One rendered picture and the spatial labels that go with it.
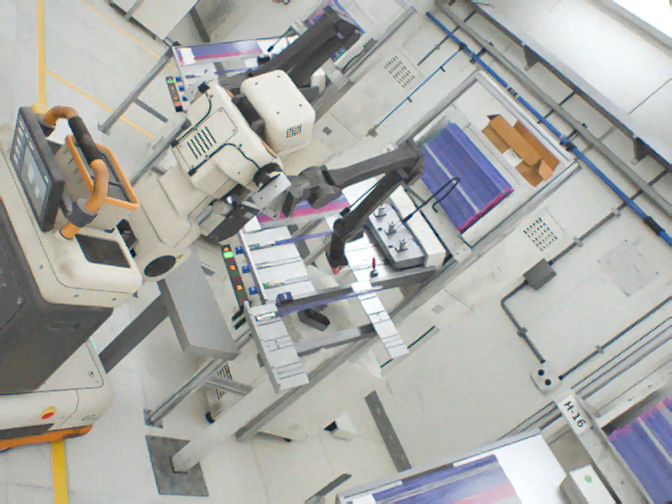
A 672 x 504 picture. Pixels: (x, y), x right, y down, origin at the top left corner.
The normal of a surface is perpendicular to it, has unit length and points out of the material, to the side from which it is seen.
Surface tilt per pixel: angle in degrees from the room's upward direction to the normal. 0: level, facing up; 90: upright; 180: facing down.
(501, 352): 90
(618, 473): 90
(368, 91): 90
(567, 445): 90
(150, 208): 82
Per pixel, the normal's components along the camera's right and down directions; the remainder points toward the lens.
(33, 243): -0.45, -0.13
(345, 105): 0.35, 0.67
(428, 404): -0.60, -0.38
